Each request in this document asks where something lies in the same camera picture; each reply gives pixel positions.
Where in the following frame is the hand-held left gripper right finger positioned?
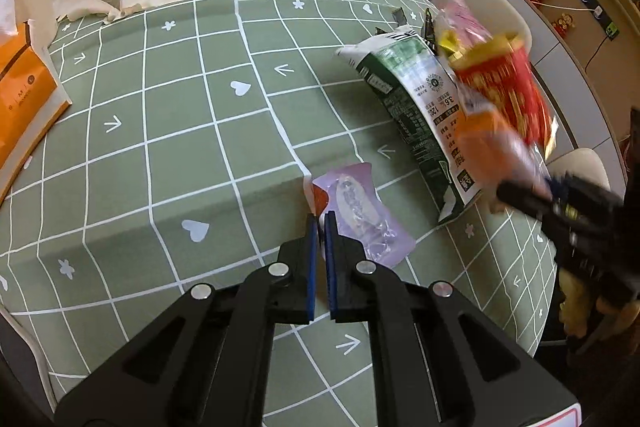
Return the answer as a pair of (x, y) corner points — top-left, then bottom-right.
(324, 211), (583, 427)

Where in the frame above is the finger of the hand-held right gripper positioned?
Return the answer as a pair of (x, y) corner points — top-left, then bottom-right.
(496, 179), (553, 220)

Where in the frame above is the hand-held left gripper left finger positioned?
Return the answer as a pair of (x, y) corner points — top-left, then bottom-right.
(54, 213), (321, 427)

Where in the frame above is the orange snack packet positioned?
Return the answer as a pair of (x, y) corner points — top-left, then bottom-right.
(447, 104), (551, 196)

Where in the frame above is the purple plastic wrapper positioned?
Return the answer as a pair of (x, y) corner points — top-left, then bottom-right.
(306, 162), (417, 268)

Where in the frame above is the red snack packet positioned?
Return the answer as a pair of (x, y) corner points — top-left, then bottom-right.
(452, 34), (559, 152)

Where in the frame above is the green and white carton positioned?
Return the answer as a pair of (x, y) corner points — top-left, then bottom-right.
(335, 26), (493, 226)

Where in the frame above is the orange bag with dark stripe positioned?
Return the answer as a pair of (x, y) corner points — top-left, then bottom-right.
(0, 21), (72, 204)

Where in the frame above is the person's right hand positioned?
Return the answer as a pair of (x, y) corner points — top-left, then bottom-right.
(559, 268), (634, 344)

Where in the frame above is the beige chair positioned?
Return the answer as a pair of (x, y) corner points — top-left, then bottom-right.
(430, 0), (533, 62)
(542, 148), (612, 208)

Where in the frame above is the white sideboard cabinet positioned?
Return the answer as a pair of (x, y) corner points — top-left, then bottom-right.
(420, 0), (640, 188)

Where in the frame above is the gold snack wrapper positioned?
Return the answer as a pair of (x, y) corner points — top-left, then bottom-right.
(422, 9), (468, 60)

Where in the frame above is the green checked tablecloth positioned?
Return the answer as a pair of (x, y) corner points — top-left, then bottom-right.
(0, 0), (560, 427)

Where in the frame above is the pink toy figure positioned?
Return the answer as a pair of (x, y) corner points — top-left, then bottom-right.
(432, 0), (493, 52)

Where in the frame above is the white cable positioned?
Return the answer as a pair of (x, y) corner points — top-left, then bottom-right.
(542, 3), (602, 16)

